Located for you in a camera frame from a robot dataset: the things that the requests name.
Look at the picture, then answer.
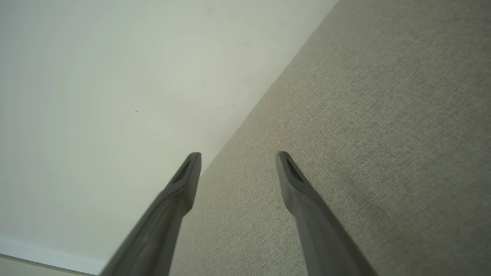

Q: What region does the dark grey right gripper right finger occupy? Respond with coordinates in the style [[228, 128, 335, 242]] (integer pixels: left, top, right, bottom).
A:
[[276, 151, 378, 276]]

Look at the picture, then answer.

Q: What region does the white skirting board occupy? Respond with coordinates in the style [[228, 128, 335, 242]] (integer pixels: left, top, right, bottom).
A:
[[0, 237, 107, 275]]

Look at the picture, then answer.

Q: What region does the grey fabric sofa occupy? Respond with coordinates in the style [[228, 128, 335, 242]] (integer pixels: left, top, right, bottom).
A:
[[169, 0, 491, 276]]

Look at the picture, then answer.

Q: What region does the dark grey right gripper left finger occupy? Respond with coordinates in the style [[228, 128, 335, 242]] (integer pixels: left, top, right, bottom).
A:
[[100, 152, 202, 276]]

